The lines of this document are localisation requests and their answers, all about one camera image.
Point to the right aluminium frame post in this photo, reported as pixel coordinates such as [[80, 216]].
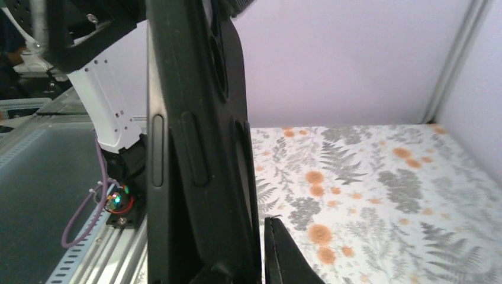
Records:
[[465, 37]]

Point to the black phone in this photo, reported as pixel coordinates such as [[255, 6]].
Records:
[[201, 196]]

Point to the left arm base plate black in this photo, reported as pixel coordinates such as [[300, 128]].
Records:
[[126, 202]]

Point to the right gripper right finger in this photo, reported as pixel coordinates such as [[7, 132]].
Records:
[[284, 263]]

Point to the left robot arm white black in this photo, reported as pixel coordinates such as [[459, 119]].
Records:
[[76, 37]]

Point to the slotted grey cable duct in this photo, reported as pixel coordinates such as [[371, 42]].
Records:
[[42, 186]]

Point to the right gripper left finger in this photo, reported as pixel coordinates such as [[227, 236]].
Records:
[[215, 274]]

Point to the floral patterned table mat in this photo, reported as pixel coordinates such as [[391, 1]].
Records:
[[381, 203]]

